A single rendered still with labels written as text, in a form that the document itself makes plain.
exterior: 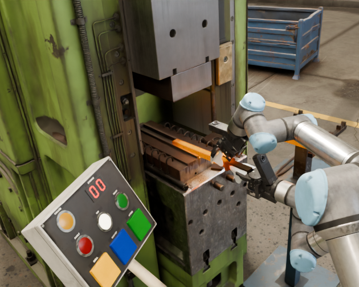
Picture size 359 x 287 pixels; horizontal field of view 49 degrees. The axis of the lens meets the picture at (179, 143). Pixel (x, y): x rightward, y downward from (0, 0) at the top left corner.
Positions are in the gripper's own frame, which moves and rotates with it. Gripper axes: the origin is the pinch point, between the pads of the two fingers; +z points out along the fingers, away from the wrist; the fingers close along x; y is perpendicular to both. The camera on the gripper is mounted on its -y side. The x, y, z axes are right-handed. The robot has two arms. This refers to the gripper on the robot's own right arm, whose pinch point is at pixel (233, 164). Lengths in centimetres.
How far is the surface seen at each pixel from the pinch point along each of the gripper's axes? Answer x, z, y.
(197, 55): 1.4, 16.3, -38.8
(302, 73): 340, 178, 102
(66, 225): -66, 0, -15
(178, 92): -9.0, 16.6, -28.3
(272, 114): 219, 137, 102
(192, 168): -5.5, 17.2, 5.9
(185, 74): -5.0, 16.4, -33.6
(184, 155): -3.8, 22.8, 2.3
